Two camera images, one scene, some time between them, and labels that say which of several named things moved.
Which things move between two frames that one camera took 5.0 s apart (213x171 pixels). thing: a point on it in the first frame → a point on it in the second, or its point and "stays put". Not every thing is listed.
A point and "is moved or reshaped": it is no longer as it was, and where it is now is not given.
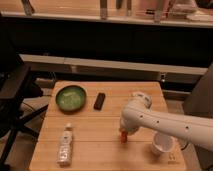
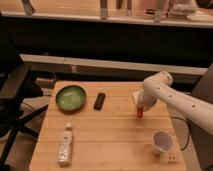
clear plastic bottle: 64,156 stays put
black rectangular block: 99,101 stays put
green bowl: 70,98 stays put
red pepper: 123,138 is moved or reshaped
